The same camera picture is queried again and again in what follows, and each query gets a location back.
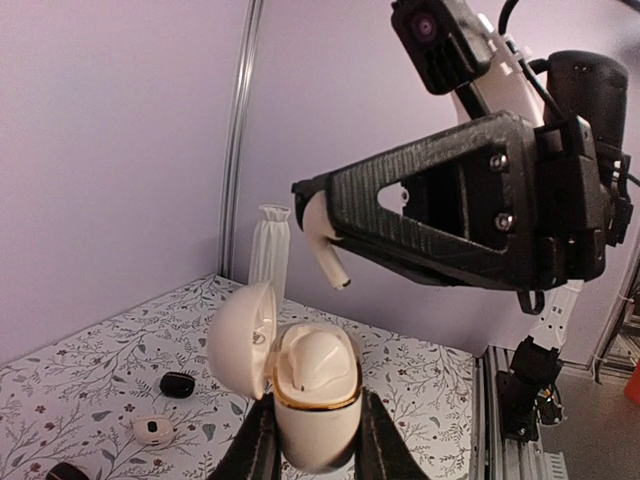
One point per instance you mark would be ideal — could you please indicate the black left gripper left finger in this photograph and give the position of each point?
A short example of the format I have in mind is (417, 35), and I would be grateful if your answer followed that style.
(254, 453)

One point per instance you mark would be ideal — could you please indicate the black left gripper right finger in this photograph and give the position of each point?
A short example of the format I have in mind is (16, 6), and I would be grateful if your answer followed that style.
(380, 451)

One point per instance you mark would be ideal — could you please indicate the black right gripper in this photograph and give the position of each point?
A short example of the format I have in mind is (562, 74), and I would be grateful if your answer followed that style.
(458, 208)

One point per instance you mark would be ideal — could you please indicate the white round earbud case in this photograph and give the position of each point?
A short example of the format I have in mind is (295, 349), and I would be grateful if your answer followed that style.
(312, 369)

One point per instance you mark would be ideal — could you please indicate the white stem earbud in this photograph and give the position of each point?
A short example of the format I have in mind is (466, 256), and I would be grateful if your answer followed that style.
(320, 235)

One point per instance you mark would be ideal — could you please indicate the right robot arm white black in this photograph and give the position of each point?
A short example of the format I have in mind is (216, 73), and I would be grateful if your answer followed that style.
(545, 360)

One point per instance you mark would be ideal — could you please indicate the black earbud case right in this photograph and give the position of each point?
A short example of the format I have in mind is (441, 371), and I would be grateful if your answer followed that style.
(177, 385)

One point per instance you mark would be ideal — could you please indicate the black earbud case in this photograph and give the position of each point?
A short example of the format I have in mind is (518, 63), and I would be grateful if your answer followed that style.
(66, 471)
(177, 385)

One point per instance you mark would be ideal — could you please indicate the black earbud case left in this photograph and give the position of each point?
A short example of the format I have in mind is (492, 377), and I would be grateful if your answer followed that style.
(66, 471)

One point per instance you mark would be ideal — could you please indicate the white ribbed vase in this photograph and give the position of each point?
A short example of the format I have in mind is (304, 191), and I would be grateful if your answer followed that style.
(270, 249)

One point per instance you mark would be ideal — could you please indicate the metal front rail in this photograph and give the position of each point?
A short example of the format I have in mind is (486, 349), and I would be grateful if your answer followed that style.
(507, 417)

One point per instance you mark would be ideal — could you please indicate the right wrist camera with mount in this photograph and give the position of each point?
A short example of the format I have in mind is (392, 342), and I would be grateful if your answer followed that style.
(459, 53)

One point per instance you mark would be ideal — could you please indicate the right metal frame post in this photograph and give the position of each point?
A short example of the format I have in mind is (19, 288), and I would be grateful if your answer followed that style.
(235, 137)

